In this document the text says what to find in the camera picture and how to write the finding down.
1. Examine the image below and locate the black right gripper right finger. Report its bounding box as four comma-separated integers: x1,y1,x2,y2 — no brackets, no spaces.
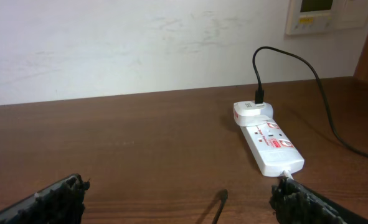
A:
269,177,368,224

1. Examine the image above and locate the white USB charger adapter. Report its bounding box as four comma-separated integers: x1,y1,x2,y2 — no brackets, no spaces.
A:
234,101,273,127

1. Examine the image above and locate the white power strip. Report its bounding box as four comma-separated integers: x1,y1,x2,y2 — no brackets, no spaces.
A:
240,118,304,177

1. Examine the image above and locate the white wall control panel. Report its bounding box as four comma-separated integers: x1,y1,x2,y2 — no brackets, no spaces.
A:
285,0,368,35

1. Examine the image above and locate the black USB charging cable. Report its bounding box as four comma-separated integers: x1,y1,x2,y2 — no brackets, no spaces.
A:
210,46,368,224

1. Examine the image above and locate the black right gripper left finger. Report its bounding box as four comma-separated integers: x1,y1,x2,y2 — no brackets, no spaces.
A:
0,174,90,224

